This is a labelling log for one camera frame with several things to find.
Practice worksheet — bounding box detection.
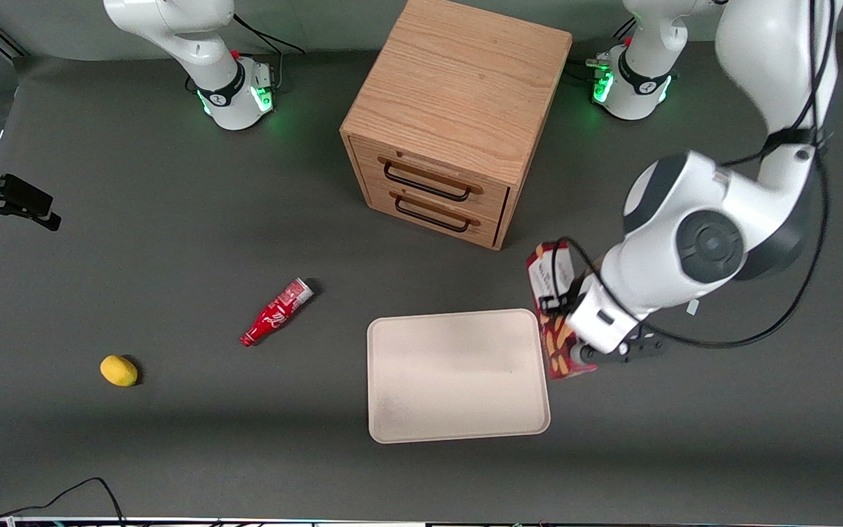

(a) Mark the red cookie box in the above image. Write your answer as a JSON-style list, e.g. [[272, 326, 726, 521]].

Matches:
[[526, 242, 599, 380]]

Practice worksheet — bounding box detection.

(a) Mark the beige rectangular tray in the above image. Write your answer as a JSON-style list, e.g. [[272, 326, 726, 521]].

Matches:
[[367, 308, 551, 444]]

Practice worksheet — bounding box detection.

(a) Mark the red cola bottle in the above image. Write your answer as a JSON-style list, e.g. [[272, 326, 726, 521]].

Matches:
[[239, 277, 315, 348]]

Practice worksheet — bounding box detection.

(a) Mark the black cable on table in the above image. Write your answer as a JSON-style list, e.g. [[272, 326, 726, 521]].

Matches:
[[0, 477, 127, 527]]

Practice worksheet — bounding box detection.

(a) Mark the yellow lemon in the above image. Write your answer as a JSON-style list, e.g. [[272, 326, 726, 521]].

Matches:
[[100, 355, 139, 387]]

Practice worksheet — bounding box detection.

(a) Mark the black stand clamp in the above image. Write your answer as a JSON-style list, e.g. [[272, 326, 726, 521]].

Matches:
[[0, 150, 62, 233]]

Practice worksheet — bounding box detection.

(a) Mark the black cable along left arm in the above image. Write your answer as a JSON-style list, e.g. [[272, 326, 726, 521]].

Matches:
[[550, 0, 833, 349]]

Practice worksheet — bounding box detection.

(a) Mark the wooden drawer cabinet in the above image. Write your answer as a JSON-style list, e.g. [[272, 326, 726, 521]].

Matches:
[[340, 0, 574, 251]]

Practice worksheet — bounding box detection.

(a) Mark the black cable at arm base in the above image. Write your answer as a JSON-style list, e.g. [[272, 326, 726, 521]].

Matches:
[[233, 13, 306, 56]]

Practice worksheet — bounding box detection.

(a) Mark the wooden drawer black handle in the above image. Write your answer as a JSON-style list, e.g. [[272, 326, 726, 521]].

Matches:
[[351, 135, 512, 220], [363, 179, 504, 248]]

